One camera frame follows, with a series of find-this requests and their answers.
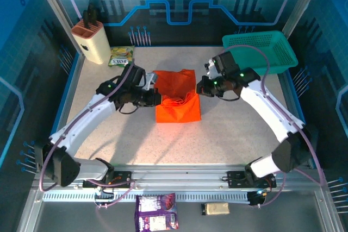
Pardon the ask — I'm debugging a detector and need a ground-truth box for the orange t-shirt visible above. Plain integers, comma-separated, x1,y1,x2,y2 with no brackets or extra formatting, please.
153,68,202,123

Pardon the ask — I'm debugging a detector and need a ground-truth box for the green snack packet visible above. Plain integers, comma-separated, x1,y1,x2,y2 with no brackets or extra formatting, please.
108,46,135,67

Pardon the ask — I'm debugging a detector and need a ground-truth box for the cream knife block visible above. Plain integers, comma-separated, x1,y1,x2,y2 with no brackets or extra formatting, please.
71,20,111,65

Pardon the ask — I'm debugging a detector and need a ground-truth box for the teal plastic basket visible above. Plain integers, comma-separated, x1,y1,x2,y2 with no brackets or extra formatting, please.
222,30,299,77

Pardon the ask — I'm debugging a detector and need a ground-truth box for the purple snack packet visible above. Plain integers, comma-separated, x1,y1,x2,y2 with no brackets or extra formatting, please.
134,193,179,230

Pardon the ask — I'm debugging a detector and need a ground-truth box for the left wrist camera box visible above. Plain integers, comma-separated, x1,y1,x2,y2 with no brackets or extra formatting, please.
119,66,159,92

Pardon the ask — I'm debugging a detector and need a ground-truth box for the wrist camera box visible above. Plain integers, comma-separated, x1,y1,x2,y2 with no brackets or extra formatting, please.
203,52,240,78
119,66,159,92

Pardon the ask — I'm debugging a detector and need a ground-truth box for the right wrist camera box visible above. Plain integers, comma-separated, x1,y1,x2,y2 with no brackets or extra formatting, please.
203,52,240,78

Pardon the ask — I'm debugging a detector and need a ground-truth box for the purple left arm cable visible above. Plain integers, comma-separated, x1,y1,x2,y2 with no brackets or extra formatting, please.
39,63,136,210

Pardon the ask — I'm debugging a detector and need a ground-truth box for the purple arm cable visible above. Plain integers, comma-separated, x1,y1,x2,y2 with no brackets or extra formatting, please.
39,63,136,210
217,43,326,209

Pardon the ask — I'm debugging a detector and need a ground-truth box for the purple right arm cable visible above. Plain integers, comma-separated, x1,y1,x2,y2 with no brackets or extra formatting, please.
217,43,326,209

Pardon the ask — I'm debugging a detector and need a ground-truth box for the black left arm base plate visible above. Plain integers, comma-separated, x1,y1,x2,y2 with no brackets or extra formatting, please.
82,171,132,189

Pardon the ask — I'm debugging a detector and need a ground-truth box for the aluminium frame rail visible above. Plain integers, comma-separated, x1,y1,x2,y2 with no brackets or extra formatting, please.
32,164,327,191

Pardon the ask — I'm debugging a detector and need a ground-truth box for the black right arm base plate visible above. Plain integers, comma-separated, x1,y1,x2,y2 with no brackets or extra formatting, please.
227,171,277,189

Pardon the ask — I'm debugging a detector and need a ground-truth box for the black knife handle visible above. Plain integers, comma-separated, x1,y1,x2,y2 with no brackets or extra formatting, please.
82,10,91,29
89,0,103,28

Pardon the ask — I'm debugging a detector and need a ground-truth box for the slotted cable tray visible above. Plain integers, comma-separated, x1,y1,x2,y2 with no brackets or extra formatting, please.
42,190,252,203

